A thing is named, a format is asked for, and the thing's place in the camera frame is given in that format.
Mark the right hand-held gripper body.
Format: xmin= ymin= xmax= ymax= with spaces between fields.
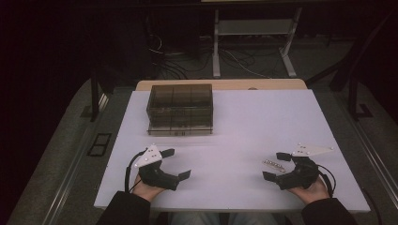
xmin=276 ymin=142 xmax=335 ymax=191

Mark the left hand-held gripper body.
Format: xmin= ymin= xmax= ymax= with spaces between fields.
xmin=134 ymin=143 xmax=181 ymax=192

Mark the small silver beaded clip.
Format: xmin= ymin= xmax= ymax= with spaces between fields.
xmin=262 ymin=158 xmax=286 ymax=173

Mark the smoky transparent drawer box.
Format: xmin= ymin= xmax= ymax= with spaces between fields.
xmin=145 ymin=83 xmax=215 ymax=137

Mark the person's left hand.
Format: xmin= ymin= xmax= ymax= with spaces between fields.
xmin=132 ymin=173 xmax=166 ymax=203

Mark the person's right hand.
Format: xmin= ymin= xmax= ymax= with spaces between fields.
xmin=287 ymin=177 xmax=331 ymax=206

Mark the white table board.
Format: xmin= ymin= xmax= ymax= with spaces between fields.
xmin=93 ymin=88 xmax=372 ymax=214

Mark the black stand leg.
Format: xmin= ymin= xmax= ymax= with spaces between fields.
xmin=347 ymin=74 xmax=374 ymax=122

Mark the white metal stand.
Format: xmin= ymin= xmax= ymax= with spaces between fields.
xmin=212 ymin=7 xmax=303 ymax=79

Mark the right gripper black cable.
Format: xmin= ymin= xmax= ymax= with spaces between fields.
xmin=316 ymin=164 xmax=338 ymax=199

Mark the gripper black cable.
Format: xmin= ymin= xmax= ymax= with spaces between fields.
xmin=316 ymin=164 xmax=338 ymax=199
xmin=124 ymin=149 xmax=148 ymax=194

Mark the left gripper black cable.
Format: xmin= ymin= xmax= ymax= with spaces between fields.
xmin=124 ymin=149 xmax=148 ymax=194

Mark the thin black cable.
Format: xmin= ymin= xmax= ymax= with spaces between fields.
xmin=361 ymin=187 xmax=384 ymax=225

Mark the tangle of floor cables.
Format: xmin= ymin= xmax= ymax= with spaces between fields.
xmin=146 ymin=32 xmax=283 ymax=81

